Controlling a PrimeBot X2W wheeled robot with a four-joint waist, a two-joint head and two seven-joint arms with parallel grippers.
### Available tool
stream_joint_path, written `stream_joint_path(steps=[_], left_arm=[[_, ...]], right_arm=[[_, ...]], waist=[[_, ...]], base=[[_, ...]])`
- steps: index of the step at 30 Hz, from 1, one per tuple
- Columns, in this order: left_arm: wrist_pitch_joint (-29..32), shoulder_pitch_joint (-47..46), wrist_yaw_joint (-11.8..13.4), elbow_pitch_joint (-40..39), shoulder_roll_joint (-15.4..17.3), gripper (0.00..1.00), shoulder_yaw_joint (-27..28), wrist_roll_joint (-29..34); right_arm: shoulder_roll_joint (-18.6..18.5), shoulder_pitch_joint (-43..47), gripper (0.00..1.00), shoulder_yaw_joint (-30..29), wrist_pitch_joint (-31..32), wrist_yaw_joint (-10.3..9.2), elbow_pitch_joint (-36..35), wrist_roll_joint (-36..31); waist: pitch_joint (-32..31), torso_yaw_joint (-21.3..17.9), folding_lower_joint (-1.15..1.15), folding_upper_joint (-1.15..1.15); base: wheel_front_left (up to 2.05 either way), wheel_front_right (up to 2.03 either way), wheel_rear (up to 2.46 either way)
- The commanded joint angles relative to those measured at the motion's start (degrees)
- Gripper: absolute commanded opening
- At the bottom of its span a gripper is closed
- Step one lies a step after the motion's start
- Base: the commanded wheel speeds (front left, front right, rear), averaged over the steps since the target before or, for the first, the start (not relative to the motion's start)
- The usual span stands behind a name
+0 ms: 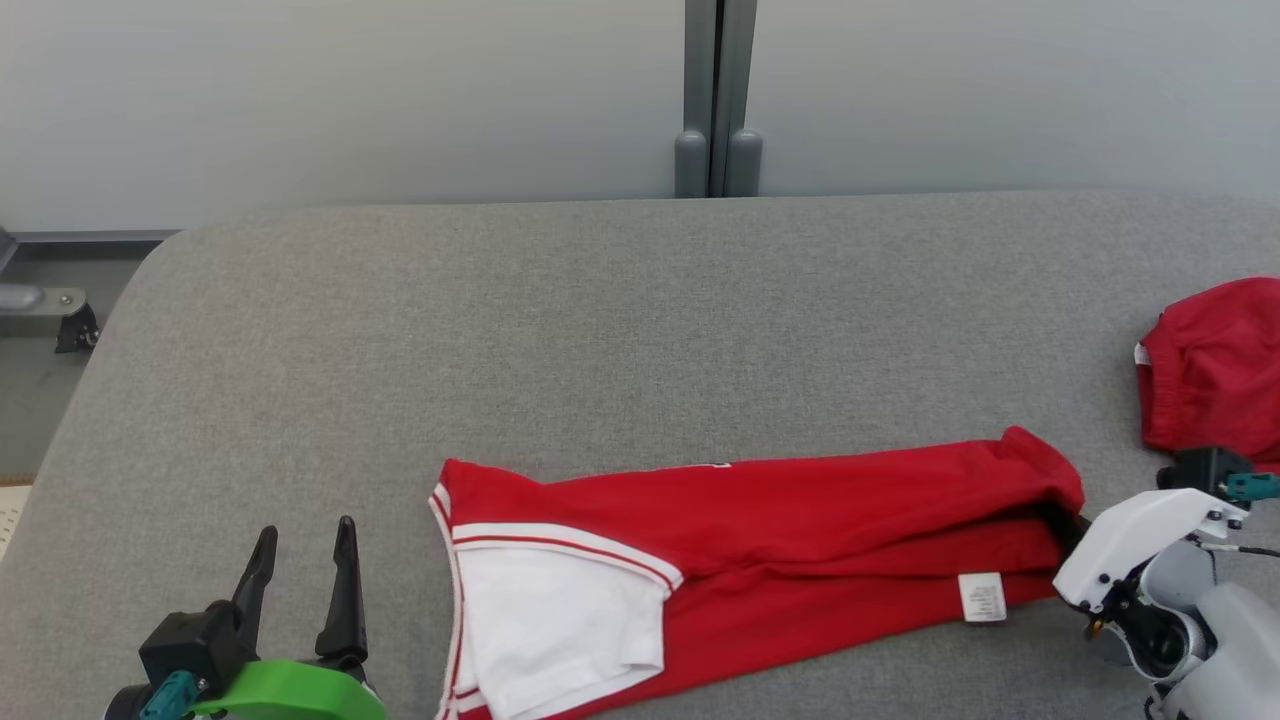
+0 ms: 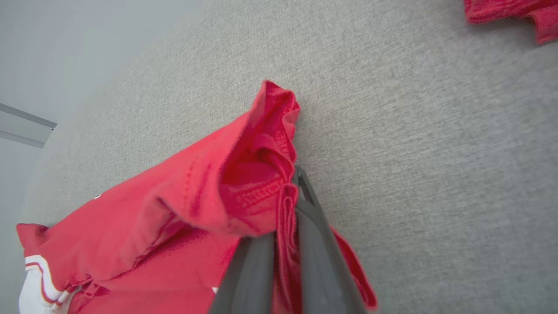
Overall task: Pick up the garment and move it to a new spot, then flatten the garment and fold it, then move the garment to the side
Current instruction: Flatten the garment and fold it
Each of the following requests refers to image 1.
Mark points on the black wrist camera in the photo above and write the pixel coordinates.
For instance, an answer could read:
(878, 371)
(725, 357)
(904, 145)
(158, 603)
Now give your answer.
(190, 645)
(1205, 468)

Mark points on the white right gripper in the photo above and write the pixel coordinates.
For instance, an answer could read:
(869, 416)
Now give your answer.
(1140, 540)

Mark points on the grey partition frame post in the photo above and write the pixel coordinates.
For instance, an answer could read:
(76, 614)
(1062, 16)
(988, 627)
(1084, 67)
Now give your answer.
(718, 100)

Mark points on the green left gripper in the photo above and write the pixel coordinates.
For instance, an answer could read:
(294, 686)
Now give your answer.
(290, 695)

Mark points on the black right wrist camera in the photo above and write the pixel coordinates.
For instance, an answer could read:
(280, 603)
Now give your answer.
(1205, 468)

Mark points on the red shirt white sleeves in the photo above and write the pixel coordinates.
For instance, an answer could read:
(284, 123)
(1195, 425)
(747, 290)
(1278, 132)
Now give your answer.
(800, 530)

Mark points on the red shorts white side stripes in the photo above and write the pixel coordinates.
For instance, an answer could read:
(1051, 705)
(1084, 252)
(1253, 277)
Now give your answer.
(1215, 370)

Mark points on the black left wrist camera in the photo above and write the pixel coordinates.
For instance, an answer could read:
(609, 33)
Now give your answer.
(190, 645)

